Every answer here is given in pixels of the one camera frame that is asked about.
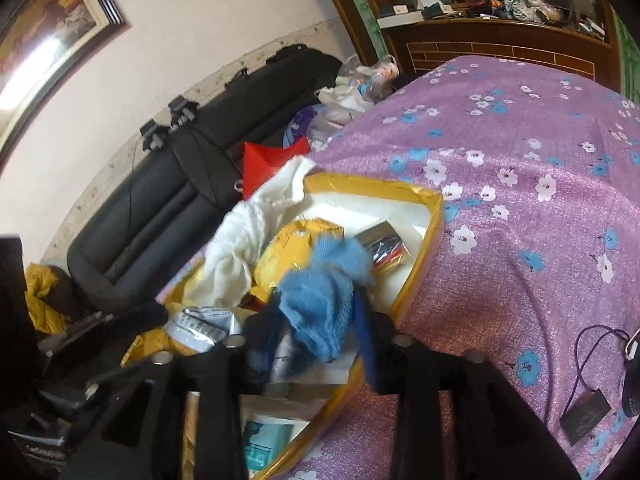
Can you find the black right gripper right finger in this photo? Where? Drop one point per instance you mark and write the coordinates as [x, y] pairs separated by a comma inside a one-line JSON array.
[[457, 416]]

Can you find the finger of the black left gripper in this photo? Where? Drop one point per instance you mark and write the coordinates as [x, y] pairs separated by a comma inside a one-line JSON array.
[[134, 319]]

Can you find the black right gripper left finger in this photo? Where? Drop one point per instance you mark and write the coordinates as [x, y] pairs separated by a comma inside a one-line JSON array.
[[139, 434]]

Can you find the white blue plastic packet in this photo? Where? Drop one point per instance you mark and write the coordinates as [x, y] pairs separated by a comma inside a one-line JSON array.
[[200, 329]]

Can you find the yellow cloth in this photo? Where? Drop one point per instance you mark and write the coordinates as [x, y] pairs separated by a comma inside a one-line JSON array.
[[150, 342]]

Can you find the white cloth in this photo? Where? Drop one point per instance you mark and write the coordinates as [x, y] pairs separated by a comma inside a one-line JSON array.
[[225, 276]]

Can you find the blue cloth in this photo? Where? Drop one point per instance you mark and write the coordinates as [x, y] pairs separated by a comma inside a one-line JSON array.
[[317, 300]]

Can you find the orange yellow packet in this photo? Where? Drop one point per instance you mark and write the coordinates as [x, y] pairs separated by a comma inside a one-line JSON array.
[[289, 250]]

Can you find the white desiccant pouch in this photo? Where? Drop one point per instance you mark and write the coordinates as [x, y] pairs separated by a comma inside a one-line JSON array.
[[292, 362]]

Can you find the bag of coloured tubing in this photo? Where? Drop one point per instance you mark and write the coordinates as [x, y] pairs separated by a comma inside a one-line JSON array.
[[385, 246]]

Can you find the black bag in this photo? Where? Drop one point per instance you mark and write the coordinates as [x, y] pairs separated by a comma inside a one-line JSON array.
[[173, 201]]

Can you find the yellow cardboard box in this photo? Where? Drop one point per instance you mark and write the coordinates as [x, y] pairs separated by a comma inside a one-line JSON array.
[[311, 401]]

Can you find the purple floral tablecloth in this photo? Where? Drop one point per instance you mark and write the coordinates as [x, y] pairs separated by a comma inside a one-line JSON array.
[[539, 263]]

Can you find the red bag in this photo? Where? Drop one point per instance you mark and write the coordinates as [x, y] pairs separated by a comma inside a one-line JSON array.
[[261, 162]]

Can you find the framed picture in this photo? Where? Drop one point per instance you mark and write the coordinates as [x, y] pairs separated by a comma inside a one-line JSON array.
[[42, 43]]

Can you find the white plastic bags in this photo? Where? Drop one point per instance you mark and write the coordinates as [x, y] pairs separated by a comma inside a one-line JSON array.
[[357, 88]]

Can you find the wooden cabinet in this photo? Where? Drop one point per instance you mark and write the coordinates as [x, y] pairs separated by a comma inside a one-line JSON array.
[[422, 46]]

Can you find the black tag with cord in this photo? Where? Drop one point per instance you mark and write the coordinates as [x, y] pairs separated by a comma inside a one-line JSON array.
[[587, 406]]

